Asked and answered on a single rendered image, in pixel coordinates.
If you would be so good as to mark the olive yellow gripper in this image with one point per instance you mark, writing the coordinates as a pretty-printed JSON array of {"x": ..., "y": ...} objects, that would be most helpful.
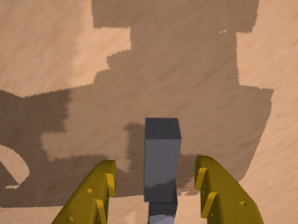
[{"x": 222, "y": 199}]

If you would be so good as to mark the grey rectangular block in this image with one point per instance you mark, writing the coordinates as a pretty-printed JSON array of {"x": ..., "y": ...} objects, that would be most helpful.
[
  {"x": 162, "y": 150},
  {"x": 163, "y": 212}
]

